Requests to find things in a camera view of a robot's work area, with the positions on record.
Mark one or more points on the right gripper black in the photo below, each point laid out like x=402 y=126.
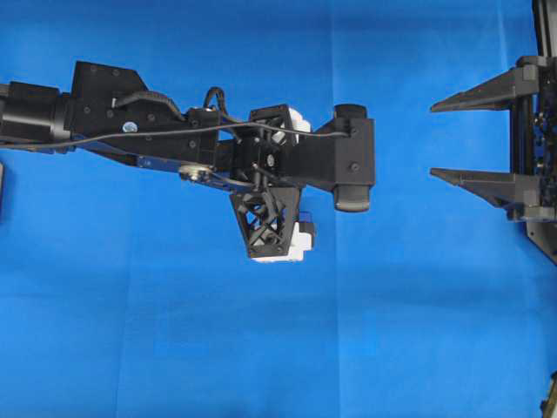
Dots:
x=529 y=193

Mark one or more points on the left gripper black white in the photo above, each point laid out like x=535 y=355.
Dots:
x=256 y=157

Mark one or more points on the blue block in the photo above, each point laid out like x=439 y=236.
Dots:
x=305 y=218

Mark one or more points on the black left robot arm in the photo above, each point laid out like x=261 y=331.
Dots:
x=110 y=111

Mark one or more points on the blue cloth mat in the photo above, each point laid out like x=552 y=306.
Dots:
x=128 y=293

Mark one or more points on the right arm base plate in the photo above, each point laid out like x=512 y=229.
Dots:
x=544 y=236

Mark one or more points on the black aluminium frame post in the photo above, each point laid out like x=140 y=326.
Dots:
x=545 y=16

